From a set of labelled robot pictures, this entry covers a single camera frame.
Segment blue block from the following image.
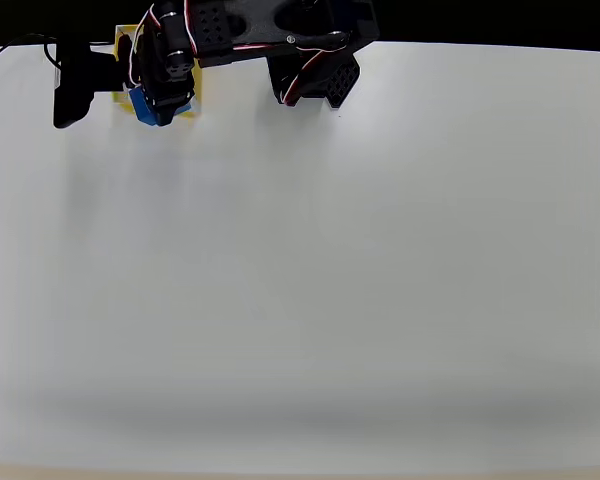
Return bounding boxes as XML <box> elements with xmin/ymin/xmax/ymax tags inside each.
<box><xmin>128</xmin><ymin>84</ymin><xmax>195</xmax><ymax>127</ymax></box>

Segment yellow cardboard box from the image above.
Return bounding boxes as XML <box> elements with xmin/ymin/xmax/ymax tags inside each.
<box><xmin>112</xmin><ymin>23</ymin><xmax>205</xmax><ymax>121</ymax></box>

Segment black bar webcam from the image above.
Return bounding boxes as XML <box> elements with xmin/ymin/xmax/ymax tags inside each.
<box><xmin>52</xmin><ymin>42</ymin><xmax>131</xmax><ymax>130</ymax></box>

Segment red white servo wires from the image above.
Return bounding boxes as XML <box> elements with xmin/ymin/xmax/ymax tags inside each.
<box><xmin>127</xmin><ymin>0</ymin><xmax>354</xmax><ymax>107</ymax></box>

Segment black webcam cable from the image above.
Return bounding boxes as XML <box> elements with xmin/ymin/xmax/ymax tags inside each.
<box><xmin>42</xmin><ymin>33</ymin><xmax>66</xmax><ymax>71</ymax></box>

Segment thin black table cable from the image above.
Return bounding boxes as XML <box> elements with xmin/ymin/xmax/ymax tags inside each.
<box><xmin>0</xmin><ymin>32</ymin><xmax>59</xmax><ymax>69</ymax></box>

